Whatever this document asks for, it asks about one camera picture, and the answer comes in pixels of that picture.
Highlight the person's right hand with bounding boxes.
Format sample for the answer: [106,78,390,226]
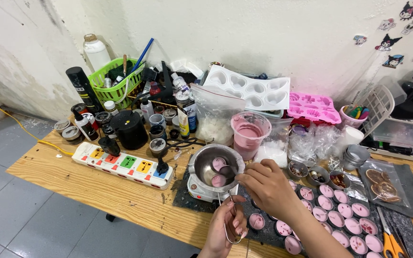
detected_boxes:
[235,159,301,223]

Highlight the person's left hand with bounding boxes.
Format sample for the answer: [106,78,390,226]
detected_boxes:
[206,196,249,251]

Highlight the steel melting pot wire handle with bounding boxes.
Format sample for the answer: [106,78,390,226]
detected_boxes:
[188,143,246,245]

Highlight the black felt mat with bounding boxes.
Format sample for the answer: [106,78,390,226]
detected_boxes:
[172,168,413,258]

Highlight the small white electric hot plate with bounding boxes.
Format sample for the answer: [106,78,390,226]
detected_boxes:
[186,175,240,203]

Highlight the metal tin of dried petals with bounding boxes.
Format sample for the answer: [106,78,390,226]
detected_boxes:
[288,161,309,180]

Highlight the clear bag of white granules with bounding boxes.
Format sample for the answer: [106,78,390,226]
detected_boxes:
[253,118,294,169]

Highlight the pink plastic cup of wax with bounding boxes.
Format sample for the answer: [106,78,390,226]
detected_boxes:
[230,111,272,161]

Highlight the metal tin of small shells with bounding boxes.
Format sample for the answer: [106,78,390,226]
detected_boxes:
[306,165,331,187]

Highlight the group of pink tealight candles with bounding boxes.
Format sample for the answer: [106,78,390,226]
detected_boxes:
[248,178,385,258]

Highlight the clear bag of wax flakes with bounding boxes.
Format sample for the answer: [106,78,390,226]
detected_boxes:
[190,83,246,146]

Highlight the metal tin of red bits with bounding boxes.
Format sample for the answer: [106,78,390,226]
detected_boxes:
[329,170,349,191]

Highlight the crumpled clear plastic bags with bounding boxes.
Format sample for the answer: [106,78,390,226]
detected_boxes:
[288,123,342,166]

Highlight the dark glass jar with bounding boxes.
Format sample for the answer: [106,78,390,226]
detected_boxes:
[149,124,168,141]

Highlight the white power strip coloured sockets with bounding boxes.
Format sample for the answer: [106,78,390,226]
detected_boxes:
[71,141,174,190]

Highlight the stack of empty metal cups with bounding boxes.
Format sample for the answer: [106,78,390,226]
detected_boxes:
[343,144,371,171]

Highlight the white heart silicone mould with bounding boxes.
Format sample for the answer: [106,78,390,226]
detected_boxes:
[203,64,291,112]

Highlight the pink silicone mould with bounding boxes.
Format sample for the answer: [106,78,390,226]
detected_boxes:
[287,92,342,125]

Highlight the black round speaker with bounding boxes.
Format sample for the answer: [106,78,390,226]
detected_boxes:
[110,110,149,151]

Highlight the white paper cup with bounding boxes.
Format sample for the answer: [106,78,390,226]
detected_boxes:
[338,126,365,148]

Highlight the small white squeeze bottle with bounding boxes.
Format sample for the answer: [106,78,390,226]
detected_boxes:
[140,97,155,123]

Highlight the bag of dried orange slices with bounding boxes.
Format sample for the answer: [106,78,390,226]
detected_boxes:
[358,159,410,209]

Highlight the pink cup of pens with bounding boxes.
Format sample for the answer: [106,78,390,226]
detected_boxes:
[339,105,370,129]

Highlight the brown wicker tray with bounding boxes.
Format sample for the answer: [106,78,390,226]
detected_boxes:
[126,83,179,110]

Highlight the small white capped bottle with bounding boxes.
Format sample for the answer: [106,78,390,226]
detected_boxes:
[103,100,119,116]

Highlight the white dropper bottle black cap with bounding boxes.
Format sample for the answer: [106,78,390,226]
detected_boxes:
[72,109,100,142]

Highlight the green plastic basket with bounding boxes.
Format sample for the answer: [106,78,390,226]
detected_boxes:
[88,58,145,109]

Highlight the round silver lidded tin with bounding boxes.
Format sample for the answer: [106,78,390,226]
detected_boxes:
[62,125,86,145]
[54,119,72,135]

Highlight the white plastic rack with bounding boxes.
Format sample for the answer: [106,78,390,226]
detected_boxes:
[358,85,413,162]

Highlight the blue stick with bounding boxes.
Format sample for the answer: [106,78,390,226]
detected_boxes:
[129,38,155,78]

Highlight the black spray can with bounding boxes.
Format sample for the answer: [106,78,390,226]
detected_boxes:
[65,66,103,115]

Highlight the white bottle with cork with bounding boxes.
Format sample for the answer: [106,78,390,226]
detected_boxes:
[83,34,112,72]

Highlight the orange handled scissors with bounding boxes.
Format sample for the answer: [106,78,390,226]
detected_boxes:
[376,207,409,258]

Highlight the yellow cable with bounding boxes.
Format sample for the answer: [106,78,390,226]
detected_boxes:
[0,90,75,157]

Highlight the group of cartoon wall stickers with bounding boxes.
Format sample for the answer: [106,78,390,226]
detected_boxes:
[353,1,413,69]

